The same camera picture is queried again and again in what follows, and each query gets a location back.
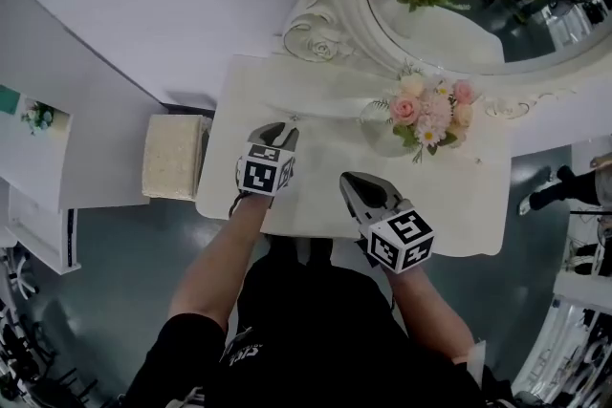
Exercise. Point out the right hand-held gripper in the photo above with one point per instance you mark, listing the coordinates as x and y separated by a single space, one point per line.
401 248

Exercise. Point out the person's left forearm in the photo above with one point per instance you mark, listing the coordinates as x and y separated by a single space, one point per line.
215 263

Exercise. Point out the white pull-out desk tray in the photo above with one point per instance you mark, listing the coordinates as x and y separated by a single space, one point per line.
38 229

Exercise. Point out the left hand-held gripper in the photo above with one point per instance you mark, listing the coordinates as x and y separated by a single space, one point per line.
258 177

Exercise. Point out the teal square board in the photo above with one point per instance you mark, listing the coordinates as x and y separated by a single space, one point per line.
8 100

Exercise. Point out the white shelf desk unit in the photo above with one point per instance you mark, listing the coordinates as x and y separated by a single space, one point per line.
95 119

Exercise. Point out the cream dressing table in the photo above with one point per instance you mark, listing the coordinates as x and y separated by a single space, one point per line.
315 167

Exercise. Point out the cream cushioned stool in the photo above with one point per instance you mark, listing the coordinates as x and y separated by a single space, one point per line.
169 157

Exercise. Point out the pink flower bouquet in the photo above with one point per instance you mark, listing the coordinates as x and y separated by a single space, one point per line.
430 110

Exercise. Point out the person's right forearm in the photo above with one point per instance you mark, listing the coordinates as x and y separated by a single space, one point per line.
430 315

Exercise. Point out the white vase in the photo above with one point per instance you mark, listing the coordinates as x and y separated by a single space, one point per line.
378 134

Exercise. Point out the small potted flowers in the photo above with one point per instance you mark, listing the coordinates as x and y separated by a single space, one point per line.
40 117

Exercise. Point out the white swivel chair base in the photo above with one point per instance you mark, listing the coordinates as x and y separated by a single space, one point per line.
19 272

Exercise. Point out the person's black shirt torso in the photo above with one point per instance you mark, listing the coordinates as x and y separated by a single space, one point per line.
311 339

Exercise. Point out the oval white framed mirror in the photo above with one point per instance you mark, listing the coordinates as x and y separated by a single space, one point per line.
430 38

